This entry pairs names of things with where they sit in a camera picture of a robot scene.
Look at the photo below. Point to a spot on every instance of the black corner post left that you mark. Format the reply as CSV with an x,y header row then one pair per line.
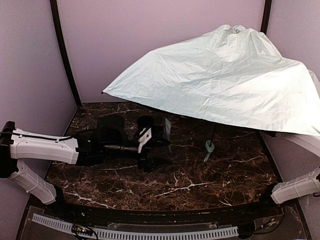
x,y
63,51

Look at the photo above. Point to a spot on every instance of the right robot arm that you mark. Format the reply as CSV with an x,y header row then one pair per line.
x,y
303,185

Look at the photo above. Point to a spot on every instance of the white slotted cable duct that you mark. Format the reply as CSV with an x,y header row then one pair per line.
x,y
119,231

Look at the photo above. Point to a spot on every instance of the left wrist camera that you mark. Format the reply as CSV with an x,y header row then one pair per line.
x,y
144,136

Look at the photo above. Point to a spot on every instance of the black corner post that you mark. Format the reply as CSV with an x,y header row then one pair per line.
x,y
266,16
63,51

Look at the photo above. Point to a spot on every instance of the black front rail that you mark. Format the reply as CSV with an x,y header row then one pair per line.
x,y
239,214

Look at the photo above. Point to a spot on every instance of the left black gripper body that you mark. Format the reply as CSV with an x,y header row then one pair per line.
x,y
144,155

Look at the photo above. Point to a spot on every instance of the black corner post right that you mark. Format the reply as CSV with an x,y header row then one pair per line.
x,y
266,16

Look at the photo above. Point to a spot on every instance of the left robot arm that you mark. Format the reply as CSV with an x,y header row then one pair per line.
x,y
86,148

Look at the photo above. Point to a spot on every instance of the mint green folding umbrella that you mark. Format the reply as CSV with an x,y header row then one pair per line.
x,y
233,76

